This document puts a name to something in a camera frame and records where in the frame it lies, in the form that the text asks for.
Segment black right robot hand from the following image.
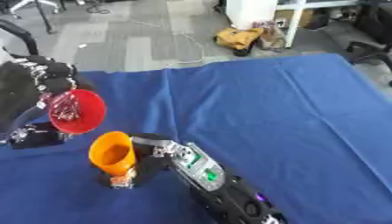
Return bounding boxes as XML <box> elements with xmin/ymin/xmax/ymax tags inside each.
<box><xmin>98</xmin><ymin>132</ymin><xmax>178</xmax><ymax>190</ymax></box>

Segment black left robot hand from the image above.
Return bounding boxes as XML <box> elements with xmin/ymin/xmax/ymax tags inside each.
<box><xmin>0</xmin><ymin>54</ymin><xmax>97</xmax><ymax>151</ymax></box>

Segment orange plastic cup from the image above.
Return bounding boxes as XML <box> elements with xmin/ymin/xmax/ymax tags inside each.
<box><xmin>87</xmin><ymin>130</ymin><xmax>140</xmax><ymax>178</ymax></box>

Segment red plastic cup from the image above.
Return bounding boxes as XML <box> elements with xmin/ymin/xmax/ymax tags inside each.
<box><xmin>47</xmin><ymin>88</ymin><xmax>109</xmax><ymax>135</ymax></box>

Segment silver metal pieces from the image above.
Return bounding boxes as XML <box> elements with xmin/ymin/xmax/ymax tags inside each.
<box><xmin>49</xmin><ymin>92</ymin><xmax>83</xmax><ymax>122</ymax></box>

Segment black curved chair armrest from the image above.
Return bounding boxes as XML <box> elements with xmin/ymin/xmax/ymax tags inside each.
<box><xmin>0</xmin><ymin>19</ymin><xmax>42</xmax><ymax>57</ymax></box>

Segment black pole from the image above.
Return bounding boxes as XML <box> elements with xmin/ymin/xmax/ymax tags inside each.
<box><xmin>31</xmin><ymin>0</ymin><xmax>55</xmax><ymax>35</ymax></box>

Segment white chair base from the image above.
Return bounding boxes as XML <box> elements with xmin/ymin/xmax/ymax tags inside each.
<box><xmin>9</xmin><ymin>0</ymin><xmax>61</xmax><ymax>20</ymax></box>

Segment yellow bag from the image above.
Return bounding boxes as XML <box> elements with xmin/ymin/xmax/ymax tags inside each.
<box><xmin>213</xmin><ymin>26</ymin><xmax>267</xmax><ymax>51</ymax></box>

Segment beige bag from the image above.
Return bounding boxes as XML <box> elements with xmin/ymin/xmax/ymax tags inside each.
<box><xmin>255</xmin><ymin>20</ymin><xmax>288</xmax><ymax>51</ymax></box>

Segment white cabinet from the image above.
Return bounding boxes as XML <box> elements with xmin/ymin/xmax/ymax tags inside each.
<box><xmin>225</xmin><ymin>0</ymin><xmax>281</xmax><ymax>31</ymax></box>

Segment black office chair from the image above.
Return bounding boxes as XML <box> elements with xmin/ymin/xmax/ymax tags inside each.
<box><xmin>344</xmin><ymin>0</ymin><xmax>392</xmax><ymax>88</ymax></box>

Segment black cable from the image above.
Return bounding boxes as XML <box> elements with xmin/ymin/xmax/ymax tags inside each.
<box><xmin>82</xmin><ymin>1</ymin><xmax>114</xmax><ymax>16</ymax></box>

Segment white cable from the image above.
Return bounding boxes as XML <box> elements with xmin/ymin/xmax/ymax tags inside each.
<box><xmin>160</xmin><ymin>31</ymin><xmax>207</xmax><ymax>67</ymax></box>

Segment white table frame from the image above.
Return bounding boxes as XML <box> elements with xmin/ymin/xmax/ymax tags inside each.
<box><xmin>276</xmin><ymin>0</ymin><xmax>361</xmax><ymax>49</ymax></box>

